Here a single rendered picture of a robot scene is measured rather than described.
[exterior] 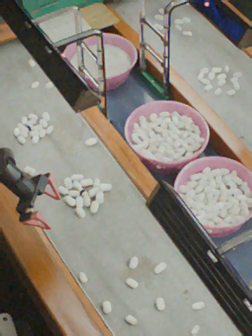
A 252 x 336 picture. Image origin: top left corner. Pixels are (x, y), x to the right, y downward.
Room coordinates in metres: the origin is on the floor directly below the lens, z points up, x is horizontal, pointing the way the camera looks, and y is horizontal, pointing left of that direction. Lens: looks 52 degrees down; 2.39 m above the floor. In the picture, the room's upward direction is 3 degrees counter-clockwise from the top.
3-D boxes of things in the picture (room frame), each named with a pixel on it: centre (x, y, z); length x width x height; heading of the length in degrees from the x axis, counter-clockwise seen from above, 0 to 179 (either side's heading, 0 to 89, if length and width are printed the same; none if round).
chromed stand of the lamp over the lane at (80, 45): (1.66, 0.13, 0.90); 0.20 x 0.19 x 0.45; 27
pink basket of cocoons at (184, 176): (1.27, -0.30, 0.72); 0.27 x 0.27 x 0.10
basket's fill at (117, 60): (1.91, 0.03, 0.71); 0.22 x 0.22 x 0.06
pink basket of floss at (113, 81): (1.91, 0.03, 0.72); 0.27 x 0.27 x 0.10
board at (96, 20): (2.10, 0.13, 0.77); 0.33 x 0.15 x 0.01; 117
